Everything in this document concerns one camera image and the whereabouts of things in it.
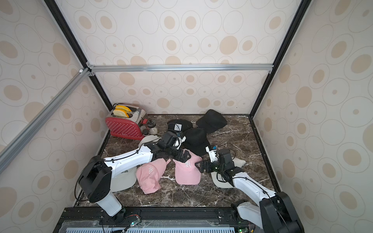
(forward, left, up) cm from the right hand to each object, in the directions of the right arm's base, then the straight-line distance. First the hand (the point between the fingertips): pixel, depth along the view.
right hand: (201, 164), depth 84 cm
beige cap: (+17, +36, 0) cm, 40 cm away
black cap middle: (+19, +3, -4) cm, 20 cm away
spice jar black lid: (+21, +38, +3) cm, 43 cm away
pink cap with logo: (-4, +8, -5) cm, 10 cm away
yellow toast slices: (+28, +52, +15) cm, 61 cm away
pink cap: (-7, +30, -1) cm, 31 cm away
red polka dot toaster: (+22, +49, +12) cm, 55 cm away
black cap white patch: (+31, +16, -1) cm, 35 cm away
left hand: (+4, +8, +5) cm, 10 cm away
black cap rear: (+40, -10, -5) cm, 42 cm away
